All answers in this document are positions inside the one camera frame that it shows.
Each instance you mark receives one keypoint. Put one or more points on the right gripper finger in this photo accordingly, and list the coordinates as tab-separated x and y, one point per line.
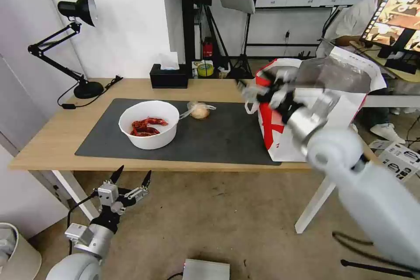
282	76
252	93

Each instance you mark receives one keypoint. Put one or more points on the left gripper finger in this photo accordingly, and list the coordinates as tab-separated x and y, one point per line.
146	183
117	176

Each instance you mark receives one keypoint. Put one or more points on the white red takeout bag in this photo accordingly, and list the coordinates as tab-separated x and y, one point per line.
285	148

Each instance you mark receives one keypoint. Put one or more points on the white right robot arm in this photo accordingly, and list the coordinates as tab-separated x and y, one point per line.
377	194

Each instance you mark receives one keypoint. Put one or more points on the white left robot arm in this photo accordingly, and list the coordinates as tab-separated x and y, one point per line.
93	244

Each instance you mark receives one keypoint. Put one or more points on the clear plastic bag with food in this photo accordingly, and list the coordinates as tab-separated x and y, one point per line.
200	113

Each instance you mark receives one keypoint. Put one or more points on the black light stand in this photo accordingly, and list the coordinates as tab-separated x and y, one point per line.
242	60

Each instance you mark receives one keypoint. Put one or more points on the white round bowl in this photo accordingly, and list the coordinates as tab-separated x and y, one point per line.
154	141

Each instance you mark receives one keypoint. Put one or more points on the red crayfish shell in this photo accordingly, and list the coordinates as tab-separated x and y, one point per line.
154	120
146	131

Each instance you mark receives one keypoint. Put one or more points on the black desk mat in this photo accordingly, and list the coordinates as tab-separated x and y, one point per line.
223	135

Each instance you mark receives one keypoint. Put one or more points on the yellow green tape roll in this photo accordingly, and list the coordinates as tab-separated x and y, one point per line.
205	70

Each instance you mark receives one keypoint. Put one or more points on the red black canister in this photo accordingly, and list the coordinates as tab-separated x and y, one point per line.
207	48

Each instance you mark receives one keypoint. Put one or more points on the wooden table with white legs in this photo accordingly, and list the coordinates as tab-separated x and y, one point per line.
49	135

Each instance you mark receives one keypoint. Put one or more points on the black tissue box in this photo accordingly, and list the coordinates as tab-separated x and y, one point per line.
169	80

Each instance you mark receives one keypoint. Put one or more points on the white tissue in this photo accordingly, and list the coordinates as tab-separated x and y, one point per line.
169	61

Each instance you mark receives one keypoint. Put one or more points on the person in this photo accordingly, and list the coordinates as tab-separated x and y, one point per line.
354	20

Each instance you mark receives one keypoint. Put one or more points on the white waste bin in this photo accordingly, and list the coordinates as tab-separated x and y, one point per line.
23	257

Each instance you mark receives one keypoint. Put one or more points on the black metal rack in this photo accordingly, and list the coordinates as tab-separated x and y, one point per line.
188	14

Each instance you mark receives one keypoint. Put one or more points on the silver metal box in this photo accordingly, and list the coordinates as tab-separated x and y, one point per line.
206	270

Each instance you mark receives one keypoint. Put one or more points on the white printed cardboard box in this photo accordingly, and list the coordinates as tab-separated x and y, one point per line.
398	158

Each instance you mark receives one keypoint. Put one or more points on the wooden side desk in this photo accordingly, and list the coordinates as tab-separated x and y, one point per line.
407	75

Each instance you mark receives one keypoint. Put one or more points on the black computer monitor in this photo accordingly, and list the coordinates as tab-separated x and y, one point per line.
393	11

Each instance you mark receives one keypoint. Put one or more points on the black desk lamp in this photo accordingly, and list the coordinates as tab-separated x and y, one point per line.
85	7

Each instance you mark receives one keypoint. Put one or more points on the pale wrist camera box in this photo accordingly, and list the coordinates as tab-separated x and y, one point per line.
107	194

